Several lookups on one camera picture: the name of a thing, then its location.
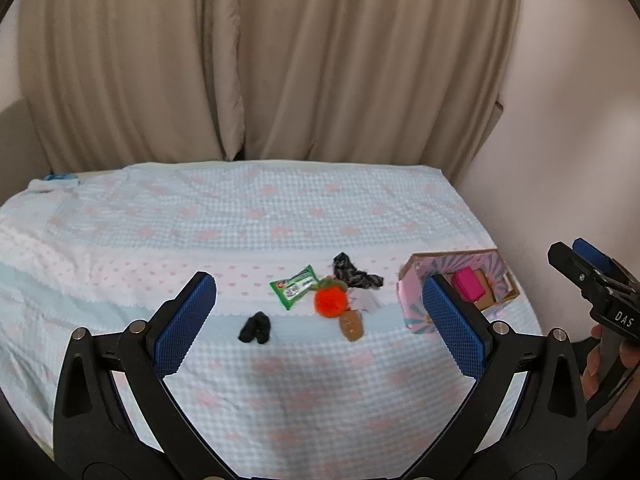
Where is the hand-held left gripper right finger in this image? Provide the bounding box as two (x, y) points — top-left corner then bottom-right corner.
(406, 274), (588, 480)

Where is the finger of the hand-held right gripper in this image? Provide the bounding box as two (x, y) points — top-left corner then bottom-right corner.
(572, 238), (640, 306)
(548, 241), (603, 293)

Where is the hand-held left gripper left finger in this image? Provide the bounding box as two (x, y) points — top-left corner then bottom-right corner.
(52, 271), (236, 480)

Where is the cardboard box with pink lining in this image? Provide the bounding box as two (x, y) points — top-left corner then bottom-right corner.
(397, 249), (521, 336)

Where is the dark fuzzy sock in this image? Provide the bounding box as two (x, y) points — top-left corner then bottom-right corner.
(238, 311), (272, 345)

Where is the white cloth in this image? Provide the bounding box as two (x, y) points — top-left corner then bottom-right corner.
(347, 290), (383, 314)

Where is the brown plush toy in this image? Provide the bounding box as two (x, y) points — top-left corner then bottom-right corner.
(339, 309), (366, 343)

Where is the green wipes packet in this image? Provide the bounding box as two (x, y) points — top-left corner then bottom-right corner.
(269, 265), (321, 309)

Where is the dark patterned cloth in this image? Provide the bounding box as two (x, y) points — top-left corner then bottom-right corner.
(332, 252), (385, 291)

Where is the orange pom-pom plush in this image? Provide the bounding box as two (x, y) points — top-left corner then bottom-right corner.
(313, 279), (349, 318)

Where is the person's right hand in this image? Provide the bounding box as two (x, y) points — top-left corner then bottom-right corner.
(581, 324), (640, 411)

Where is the pink block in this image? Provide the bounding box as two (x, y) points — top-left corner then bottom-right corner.
(452, 267), (488, 303)

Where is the checked blanket with pink bows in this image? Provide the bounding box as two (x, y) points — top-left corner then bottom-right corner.
(0, 160), (546, 480)

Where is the beige curtain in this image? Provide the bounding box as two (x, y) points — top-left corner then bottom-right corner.
(17, 0), (523, 177)

